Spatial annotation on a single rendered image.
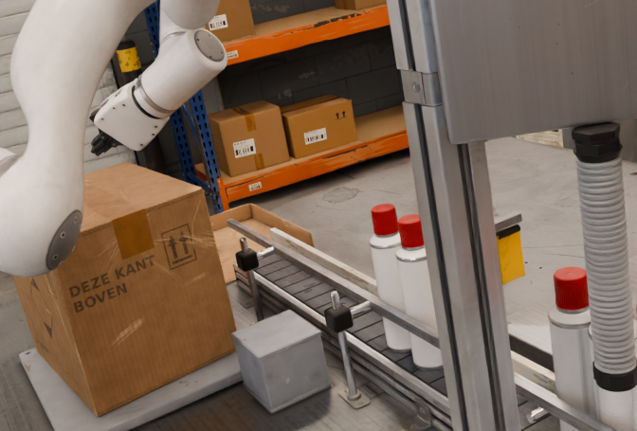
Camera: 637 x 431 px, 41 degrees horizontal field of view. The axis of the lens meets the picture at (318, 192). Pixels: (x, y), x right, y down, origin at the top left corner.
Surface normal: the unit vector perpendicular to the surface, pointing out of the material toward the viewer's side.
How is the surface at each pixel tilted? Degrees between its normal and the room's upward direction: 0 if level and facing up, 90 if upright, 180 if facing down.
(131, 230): 90
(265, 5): 90
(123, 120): 117
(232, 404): 0
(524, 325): 0
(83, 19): 83
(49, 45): 67
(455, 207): 90
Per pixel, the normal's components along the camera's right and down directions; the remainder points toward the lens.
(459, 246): 0.48, 0.19
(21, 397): -0.18, -0.93
